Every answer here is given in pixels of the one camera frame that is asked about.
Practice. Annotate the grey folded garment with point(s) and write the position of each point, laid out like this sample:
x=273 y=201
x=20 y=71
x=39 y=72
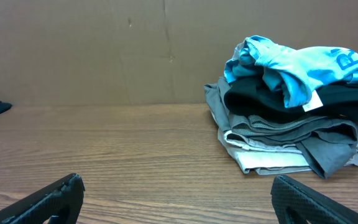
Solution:
x=326 y=142

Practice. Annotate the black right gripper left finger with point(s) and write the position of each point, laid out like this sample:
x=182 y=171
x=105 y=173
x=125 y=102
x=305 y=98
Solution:
x=58 y=203

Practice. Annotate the white beige folded garment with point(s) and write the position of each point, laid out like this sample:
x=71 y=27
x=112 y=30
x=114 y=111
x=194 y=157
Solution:
x=269 y=163

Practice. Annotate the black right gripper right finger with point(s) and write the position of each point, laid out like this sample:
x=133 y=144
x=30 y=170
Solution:
x=295 y=203

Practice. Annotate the black folded garment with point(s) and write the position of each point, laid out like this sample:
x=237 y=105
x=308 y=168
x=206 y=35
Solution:
x=250 y=96

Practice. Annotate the light blue printed shirt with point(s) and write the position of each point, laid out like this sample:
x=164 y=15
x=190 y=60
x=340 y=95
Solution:
x=296 y=73

